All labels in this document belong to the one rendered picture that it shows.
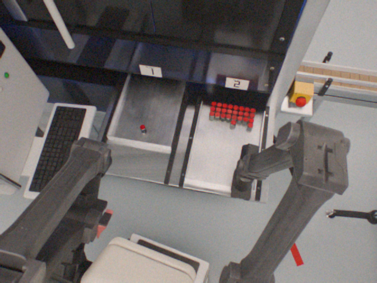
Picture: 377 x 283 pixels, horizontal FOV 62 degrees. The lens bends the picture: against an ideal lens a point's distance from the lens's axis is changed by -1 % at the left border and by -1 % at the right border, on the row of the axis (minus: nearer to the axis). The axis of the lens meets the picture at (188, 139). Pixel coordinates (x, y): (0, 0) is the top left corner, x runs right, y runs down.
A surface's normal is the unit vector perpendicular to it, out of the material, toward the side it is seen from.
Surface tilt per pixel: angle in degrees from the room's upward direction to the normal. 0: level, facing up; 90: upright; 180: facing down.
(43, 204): 41
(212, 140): 0
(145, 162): 0
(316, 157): 13
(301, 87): 0
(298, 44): 90
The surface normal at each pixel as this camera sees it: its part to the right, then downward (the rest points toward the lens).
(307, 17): -0.19, 0.89
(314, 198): -0.13, 0.55
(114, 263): 0.22, -0.89
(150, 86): -0.02, -0.43
